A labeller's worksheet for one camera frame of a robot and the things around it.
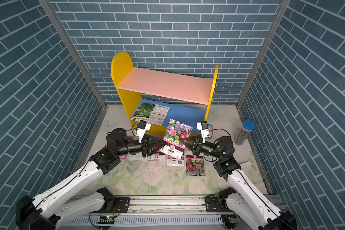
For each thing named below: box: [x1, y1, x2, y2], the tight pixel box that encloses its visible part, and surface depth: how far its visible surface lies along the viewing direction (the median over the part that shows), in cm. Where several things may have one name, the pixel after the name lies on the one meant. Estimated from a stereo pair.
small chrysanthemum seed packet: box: [185, 154, 206, 177], surface depth 89 cm
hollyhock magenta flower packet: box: [147, 150, 166, 162], surface depth 92 cm
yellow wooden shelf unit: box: [110, 51, 219, 141], surface depth 81 cm
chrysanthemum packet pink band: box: [162, 118, 194, 150], surface depth 66 cm
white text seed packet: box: [128, 153, 148, 162], surface depth 93 cm
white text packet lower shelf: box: [146, 103, 171, 127], surface depth 98 cm
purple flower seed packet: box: [166, 158, 185, 167], surface depth 90 cm
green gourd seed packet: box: [130, 102, 156, 122], surface depth 98 cm
